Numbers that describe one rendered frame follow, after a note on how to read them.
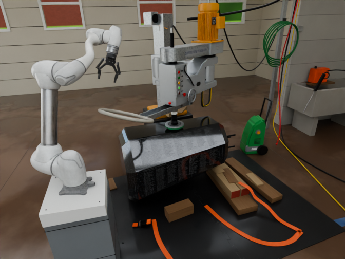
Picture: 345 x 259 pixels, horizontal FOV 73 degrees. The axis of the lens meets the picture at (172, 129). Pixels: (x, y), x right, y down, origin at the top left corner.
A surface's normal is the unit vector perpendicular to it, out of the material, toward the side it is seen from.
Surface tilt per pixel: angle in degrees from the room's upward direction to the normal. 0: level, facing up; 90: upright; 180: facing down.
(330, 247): 0
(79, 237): 90
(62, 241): 90
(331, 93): 90
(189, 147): 45
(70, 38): 90
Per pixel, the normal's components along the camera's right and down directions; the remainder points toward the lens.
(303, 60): 0.24, 0.39
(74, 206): 0.02, -0.89
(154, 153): 0.23, -0.38
